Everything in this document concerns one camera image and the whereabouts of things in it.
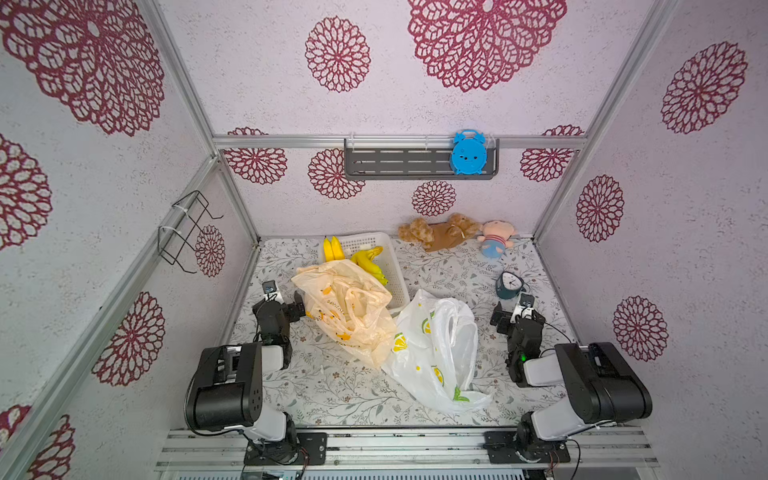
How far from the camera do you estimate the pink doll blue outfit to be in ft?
3.74

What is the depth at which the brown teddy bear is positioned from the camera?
1.08m

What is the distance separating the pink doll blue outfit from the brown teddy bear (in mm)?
40
